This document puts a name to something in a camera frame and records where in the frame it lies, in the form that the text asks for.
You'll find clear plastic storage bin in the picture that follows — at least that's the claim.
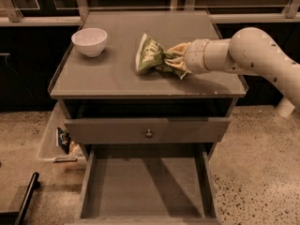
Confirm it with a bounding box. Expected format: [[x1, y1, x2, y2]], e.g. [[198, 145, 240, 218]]
[[37, 103, 87, 170]]

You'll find green jalapeno chip bag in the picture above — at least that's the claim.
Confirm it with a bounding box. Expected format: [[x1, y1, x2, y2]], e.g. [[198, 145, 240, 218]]
[[135, 34, 188, 80]]

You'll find metal railing frame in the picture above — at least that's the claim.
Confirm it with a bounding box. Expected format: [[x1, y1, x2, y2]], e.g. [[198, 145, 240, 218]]
[[0, 0, 300, 24]]

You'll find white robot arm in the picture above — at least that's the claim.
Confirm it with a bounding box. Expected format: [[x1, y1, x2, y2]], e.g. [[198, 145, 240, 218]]
[[164, 27, 300, 117]]

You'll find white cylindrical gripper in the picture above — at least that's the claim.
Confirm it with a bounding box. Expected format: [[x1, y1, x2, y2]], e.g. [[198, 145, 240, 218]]
[[166, 39, 232, 74]]

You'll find black chair part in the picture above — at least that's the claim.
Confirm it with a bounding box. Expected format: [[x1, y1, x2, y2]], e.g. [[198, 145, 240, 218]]
[[0, 172, 40, 225]]

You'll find dark blue snack bag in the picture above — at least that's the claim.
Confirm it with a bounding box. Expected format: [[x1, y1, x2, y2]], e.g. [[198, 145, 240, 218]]
[[56, 127, 71, 154]]

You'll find grey drawer cabinet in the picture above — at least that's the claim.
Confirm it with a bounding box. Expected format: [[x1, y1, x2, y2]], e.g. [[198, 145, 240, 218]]
[[47, 10, 249, 225]]

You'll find orange snack bag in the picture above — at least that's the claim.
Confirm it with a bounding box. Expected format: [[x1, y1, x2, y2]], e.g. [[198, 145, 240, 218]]
[[68, 142, 83, 157]]

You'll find open middle drawer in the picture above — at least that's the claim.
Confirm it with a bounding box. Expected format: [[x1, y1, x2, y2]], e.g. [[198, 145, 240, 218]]
[[74, 143, 222, 225]]

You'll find white ceramic bowl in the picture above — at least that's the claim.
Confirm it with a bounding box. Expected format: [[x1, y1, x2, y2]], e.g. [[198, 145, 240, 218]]
[[71, 28, 108, 57]]

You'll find top drawer with knob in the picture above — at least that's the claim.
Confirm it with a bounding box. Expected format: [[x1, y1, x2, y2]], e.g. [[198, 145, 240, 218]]
[[65, 117, 230, 144]]

